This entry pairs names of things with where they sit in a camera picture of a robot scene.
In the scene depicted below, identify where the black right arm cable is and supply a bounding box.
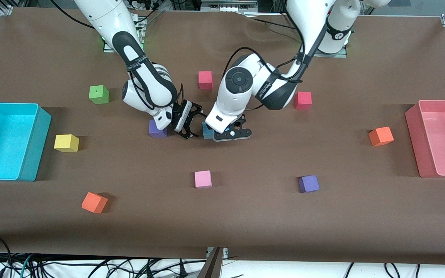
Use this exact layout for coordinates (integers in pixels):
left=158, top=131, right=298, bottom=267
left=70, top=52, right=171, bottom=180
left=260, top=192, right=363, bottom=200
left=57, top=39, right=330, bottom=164
left=49, top=0, right=95, bottom=30

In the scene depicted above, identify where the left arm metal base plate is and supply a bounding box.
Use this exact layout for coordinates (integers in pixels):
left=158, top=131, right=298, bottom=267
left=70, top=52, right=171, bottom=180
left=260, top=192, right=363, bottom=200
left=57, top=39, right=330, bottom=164
left=315, top=43, right=349, bottom=58

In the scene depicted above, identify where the dark angled bar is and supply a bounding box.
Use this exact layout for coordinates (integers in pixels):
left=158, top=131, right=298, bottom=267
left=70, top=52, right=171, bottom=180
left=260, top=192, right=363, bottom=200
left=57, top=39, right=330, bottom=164
left=196, top=247, right=224, bottom=278

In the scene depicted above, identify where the teal floor cable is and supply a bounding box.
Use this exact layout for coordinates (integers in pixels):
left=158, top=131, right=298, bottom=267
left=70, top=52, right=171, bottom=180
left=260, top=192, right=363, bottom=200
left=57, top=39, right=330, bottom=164
left=20, top=254, right=34, bottom=278

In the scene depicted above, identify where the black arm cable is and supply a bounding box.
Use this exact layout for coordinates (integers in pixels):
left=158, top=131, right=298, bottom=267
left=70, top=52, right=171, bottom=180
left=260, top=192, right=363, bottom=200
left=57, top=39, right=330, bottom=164
left=49, top=0, right=95, bottom=30
left=222, top=23, right=323, bottom=84

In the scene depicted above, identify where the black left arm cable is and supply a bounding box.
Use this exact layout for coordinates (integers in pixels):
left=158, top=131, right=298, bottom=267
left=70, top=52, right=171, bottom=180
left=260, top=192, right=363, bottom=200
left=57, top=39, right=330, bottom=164
left=222, top=23, right=323, bottom=84

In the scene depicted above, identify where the orange foam block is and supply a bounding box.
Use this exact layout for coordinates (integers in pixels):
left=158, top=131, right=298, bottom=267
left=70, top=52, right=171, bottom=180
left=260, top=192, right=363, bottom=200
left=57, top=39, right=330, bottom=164
left=369, top=126, right=394, bottom=147
left=82, top=192, right=109, bottom=214

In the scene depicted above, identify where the brown table cloth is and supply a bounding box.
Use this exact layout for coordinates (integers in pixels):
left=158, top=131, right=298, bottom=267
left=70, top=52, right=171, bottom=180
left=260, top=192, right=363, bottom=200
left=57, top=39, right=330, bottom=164
left=0, top=7, right=445, bottom=265

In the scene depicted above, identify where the green foam block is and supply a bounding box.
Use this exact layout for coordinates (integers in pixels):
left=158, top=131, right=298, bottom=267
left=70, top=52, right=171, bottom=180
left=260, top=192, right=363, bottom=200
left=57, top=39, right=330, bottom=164
left=89, top=85, right=110, bottom=105

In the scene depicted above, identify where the purple foam block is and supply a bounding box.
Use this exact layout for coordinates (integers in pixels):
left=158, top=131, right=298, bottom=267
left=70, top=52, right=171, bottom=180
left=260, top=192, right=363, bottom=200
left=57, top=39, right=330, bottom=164
left=148, top=119, right=168, bottom=138
left=298, top=175, right=320, bottom=193

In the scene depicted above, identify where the light blue foam block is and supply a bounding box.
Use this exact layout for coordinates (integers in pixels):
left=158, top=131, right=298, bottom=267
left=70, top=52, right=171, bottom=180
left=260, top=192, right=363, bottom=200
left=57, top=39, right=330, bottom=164
left=202, top=121, right=216, bottom=140

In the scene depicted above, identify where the pink foam block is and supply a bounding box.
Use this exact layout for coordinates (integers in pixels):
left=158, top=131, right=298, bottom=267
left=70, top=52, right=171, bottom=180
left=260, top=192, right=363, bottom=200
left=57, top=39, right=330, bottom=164
left=194, top=170, right=212, bottom=189

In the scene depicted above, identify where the grey equipment box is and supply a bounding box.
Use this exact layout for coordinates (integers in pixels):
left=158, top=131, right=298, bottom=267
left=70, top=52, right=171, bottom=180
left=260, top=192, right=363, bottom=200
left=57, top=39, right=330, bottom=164
left=200, top=0, right=258, bottom=12

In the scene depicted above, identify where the red foam block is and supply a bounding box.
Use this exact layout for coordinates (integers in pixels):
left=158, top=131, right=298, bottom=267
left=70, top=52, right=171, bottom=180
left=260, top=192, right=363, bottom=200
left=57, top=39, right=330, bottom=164
left=295, top=92, right=312, bottom=110
left=198, top=71, right=213, bottom=90

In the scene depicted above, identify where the cyan plastic bin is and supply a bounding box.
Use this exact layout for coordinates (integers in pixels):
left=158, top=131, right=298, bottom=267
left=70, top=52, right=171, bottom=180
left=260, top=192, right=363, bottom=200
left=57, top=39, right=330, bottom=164
left=0, top=102, right=52, bottom=182

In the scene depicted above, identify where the pink plastic bin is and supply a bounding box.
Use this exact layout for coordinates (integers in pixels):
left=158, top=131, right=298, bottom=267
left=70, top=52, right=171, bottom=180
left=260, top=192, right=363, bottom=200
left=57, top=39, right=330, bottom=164
left=405, top=100, right=445, bottom=178

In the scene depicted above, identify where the yellow foam block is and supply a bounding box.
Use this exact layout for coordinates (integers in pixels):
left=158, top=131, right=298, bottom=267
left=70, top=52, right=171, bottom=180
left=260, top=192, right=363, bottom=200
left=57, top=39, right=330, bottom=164
left=54, top=134, right=80, bottom=153

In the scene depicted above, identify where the black cable on cloth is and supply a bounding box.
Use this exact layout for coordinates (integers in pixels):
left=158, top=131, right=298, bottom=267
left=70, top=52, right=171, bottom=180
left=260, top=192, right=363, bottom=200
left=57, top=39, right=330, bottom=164
left=250, top=17, right=297, bottom=29

